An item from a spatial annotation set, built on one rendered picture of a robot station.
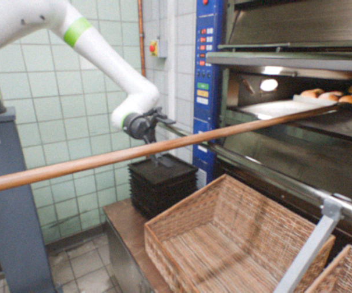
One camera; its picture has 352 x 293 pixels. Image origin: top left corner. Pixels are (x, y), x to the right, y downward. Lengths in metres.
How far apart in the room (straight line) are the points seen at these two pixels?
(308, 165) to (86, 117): 1.42
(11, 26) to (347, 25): 0.99
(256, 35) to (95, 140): 1.31
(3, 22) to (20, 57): 0.83
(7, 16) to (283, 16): 0.90
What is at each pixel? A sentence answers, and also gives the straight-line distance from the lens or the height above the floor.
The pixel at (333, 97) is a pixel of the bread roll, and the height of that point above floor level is 1.22.
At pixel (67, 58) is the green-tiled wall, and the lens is 1.82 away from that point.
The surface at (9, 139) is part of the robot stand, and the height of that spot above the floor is 1.10.
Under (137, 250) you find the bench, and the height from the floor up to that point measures 0.58.
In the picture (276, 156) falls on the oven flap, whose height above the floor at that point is 1.04.
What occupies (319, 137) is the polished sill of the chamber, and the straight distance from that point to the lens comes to 1.00.
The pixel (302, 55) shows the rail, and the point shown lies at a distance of 0.85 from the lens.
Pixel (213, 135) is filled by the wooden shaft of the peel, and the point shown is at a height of 1.20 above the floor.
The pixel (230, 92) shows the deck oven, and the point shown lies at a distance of 1.26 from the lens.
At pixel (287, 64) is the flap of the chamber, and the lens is 0.87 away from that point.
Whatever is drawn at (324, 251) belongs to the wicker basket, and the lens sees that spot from 1.05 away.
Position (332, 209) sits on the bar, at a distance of 0.59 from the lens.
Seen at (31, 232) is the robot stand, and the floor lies 0.62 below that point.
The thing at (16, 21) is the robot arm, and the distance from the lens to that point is 0.95.
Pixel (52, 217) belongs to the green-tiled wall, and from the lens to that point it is 2.12.
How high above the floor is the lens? 1.45
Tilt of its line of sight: 21 degrees down
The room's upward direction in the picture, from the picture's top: straight up
